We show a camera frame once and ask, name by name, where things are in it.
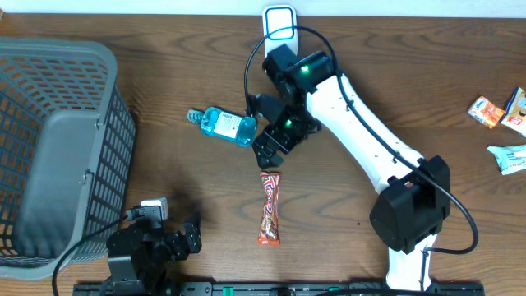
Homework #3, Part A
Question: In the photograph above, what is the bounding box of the blue mouthwash bottle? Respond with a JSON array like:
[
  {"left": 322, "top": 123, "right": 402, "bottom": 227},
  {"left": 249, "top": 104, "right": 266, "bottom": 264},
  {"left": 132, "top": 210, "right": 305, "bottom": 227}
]
[{"left": 187, "top": 106, "right": 257, "bottom": 148}]

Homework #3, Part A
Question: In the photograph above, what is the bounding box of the orange chocolate bar wrapper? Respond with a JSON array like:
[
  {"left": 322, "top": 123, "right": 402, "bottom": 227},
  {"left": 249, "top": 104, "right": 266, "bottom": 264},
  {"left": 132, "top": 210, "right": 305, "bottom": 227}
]
[{"left": 258, "top": 171, "right": 281, "bottom": 246}]

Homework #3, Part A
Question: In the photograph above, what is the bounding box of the small orange snack box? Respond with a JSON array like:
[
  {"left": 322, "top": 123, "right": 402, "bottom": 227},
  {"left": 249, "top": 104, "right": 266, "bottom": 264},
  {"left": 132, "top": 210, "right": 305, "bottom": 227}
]
[{"left": 468, "top": 96, "right": 505, "bottom": 129}]

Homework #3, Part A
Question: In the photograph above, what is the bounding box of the teal wet wipes pack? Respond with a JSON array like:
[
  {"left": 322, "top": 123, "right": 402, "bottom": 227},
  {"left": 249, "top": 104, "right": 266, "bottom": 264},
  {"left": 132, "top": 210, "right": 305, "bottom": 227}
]
[{"left": 487, "top": 145, "right": 525, "bottom": 175}]

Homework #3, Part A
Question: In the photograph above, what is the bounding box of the cream snack bag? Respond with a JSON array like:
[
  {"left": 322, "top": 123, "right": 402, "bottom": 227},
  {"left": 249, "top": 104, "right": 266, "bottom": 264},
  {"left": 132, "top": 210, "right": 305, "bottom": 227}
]
[{"left": 501, "top": 87, "right": 526, "bottom": 136}]

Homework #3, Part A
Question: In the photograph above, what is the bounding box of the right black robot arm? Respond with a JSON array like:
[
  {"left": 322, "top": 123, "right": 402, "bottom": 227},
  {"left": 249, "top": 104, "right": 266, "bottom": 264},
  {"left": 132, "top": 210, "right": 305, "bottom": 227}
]
[{"left": 251, "top": 44, "right": 450, "bottom": 291}]

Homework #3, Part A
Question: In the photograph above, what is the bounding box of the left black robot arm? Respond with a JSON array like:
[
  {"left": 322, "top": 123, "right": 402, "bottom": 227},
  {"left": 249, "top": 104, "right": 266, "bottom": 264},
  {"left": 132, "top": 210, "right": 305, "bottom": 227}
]
[{"left": 106, "top": 210, "right": 202, "bottom": 295}]

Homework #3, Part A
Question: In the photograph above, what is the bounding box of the white barcode scanner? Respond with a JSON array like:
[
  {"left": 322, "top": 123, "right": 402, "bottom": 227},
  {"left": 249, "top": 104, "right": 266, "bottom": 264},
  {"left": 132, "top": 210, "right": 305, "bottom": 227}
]
[{"left": 262, "top": 5, "right": 298, "bottom": 56}]

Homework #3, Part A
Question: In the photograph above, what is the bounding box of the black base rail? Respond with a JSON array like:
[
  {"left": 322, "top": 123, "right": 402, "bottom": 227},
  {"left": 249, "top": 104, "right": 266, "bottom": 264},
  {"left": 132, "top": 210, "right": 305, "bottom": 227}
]
[{"left": 72, "top": 280, "right": 487, "bottom": 296}]

